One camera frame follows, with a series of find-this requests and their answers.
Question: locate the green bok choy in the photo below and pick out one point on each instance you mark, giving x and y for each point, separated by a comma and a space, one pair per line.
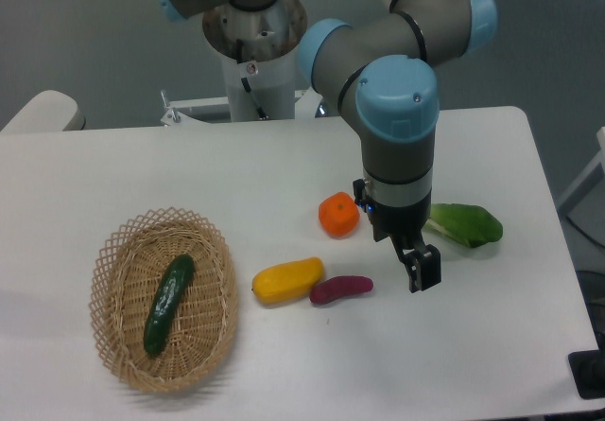
471, 226

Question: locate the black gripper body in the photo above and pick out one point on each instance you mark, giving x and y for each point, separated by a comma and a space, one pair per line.
403, 222

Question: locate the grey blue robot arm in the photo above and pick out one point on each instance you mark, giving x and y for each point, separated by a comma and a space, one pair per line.
380, 78

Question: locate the black device at table edge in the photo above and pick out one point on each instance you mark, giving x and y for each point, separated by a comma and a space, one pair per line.
587, 368

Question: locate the woven wicker basket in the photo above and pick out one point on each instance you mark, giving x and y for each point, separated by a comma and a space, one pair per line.
127, 273

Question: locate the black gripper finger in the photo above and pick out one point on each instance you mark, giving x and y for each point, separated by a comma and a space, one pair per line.
400, 249
424, 263

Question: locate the white furniture at right edge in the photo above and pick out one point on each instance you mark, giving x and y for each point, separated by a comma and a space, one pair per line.
587, 180

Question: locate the yellow mango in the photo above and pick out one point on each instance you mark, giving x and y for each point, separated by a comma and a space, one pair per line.
287, 281

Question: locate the orange tangerine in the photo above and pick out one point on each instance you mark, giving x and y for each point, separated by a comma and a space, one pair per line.
338, 215

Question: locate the white chair armrest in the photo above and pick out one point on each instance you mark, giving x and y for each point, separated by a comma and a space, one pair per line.
48, 111

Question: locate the green cucumber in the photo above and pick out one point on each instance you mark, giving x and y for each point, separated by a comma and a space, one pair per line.
177, 277

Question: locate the purple sweet potato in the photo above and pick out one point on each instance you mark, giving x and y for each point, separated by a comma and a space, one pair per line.
338, 287

